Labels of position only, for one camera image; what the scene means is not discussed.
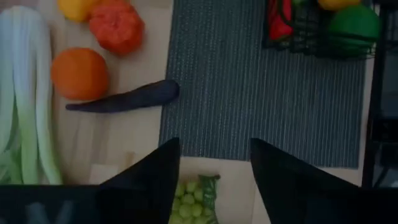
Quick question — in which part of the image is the red-orange toy pumpkin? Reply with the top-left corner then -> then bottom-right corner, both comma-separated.
89,0 -> 146,56

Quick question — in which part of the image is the grey woven placemat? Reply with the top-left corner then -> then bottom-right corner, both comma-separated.
158,0 -> 374,169

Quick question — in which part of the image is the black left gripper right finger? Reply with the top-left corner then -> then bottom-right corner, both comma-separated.
250,138 -> 398,224

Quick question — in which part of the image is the green avocado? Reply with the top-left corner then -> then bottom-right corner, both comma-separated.
328,4 -> 382,58

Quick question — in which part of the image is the yellow lemon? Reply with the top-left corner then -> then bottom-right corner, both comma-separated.
317,0 -> 363,12

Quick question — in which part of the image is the green grape bunch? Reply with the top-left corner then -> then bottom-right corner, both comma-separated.
167,174 -> 221,224

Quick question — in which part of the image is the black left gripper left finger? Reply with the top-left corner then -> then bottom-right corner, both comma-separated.
99,136 -> 181,224

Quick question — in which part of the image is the round orange fruit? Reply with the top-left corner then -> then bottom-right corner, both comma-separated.
50,47 -> 110,101

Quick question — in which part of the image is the yellow orange mango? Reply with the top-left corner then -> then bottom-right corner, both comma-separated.
57,0 -> 100,22

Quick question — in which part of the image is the red chili pepper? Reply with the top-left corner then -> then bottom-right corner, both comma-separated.
267,0 -> 295,41

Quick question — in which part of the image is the black wire basket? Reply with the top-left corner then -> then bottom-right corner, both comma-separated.
262,0 -> 379,60

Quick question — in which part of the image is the black metal table frame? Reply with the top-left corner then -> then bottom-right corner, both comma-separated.
362,0 -> 398,189

